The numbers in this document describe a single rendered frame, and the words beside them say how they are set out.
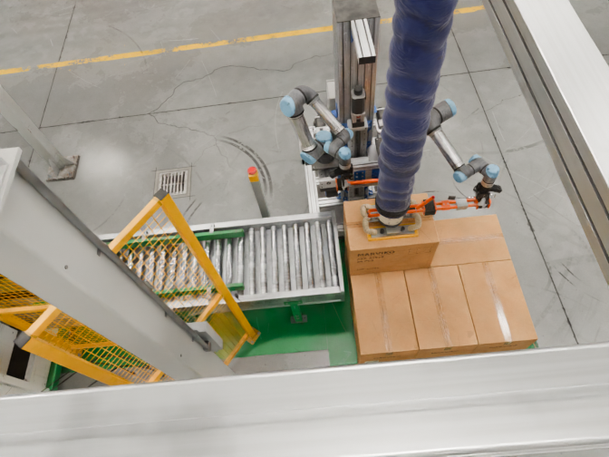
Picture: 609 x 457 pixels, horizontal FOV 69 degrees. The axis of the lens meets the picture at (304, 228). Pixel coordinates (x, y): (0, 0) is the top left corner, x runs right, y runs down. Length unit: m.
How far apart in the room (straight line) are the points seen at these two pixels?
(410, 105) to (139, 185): 3.44
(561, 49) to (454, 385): 0.70
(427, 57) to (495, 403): 1.65
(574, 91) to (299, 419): 0.71
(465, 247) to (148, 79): 4.25
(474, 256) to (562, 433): 3.15
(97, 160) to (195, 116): 1.17
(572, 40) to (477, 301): 2.59
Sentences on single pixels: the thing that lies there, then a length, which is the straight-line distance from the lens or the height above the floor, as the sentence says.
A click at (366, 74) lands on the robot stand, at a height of 1.63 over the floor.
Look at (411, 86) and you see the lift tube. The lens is 2.04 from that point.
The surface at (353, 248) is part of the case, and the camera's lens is 3.01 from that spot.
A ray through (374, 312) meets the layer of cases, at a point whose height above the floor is 0.54.
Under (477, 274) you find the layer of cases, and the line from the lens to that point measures 3.50.
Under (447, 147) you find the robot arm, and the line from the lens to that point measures 2.85.
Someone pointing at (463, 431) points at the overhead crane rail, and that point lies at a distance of 0.42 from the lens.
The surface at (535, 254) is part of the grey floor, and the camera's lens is 4.36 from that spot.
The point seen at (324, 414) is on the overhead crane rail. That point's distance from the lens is 0.42.
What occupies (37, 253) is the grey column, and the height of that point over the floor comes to 2.84.
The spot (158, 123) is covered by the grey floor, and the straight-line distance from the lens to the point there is 5.45.
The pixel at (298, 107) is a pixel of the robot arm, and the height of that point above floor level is 1.61.
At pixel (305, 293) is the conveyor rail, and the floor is 0.59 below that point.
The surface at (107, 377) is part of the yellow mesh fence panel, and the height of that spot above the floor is 1.47.
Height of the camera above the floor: 3.62
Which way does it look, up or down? 60 degrees down
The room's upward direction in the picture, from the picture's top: 10 degrees counter-clockwise
